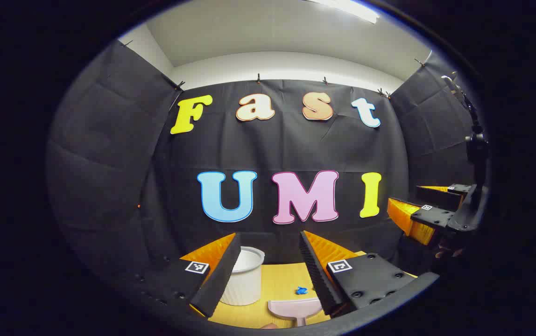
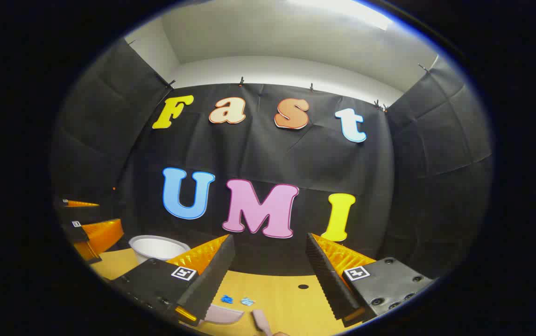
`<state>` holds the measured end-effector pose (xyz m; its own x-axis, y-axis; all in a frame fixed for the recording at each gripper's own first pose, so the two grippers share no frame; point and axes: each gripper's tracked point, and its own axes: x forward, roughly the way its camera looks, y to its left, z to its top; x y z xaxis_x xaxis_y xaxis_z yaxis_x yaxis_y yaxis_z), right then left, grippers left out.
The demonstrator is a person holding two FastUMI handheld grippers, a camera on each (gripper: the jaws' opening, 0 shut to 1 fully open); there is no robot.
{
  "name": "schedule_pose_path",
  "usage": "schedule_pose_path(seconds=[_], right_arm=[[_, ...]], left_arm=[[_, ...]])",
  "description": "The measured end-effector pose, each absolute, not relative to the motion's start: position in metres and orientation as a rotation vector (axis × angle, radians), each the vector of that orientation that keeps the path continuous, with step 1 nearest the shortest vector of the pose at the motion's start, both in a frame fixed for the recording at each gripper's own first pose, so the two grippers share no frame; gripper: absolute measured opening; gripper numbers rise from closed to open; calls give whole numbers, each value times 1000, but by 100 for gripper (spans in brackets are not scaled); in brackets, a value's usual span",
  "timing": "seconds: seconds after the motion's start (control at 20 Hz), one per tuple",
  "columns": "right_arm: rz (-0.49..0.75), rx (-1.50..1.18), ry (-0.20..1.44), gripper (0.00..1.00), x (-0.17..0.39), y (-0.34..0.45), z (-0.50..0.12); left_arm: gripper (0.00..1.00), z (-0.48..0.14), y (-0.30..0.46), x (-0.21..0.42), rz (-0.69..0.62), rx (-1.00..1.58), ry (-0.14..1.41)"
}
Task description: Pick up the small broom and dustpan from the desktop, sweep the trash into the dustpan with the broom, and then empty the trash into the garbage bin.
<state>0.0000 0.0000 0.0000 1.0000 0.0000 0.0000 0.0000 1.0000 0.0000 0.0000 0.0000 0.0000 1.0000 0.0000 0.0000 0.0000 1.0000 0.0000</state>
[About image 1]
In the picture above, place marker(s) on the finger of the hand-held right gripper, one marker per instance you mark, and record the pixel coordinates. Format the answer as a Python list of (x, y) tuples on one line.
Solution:
[(431, 218), (440, 196)]

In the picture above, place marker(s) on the wooden desktop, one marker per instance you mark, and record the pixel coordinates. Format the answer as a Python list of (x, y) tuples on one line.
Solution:
[(282, 280)]

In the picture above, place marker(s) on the white ribbed garbage bin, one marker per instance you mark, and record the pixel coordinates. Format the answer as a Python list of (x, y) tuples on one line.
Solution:
[(244, 282)]

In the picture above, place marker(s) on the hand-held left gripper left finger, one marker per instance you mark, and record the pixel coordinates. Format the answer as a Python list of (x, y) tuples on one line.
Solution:
[(221, 270)]

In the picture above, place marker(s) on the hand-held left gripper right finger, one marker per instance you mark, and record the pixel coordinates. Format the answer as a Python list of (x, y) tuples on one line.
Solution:
[(317, 273)]

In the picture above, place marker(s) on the mauve plastic dustpan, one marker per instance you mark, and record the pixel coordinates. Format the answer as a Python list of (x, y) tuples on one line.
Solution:
[(296, 308)]

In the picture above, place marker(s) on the ceiling strip light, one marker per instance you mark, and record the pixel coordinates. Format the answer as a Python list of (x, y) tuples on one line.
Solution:
[(347, 8)]

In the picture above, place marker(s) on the dark blue paper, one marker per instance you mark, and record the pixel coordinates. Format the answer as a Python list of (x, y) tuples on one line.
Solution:
[(301, 290)]

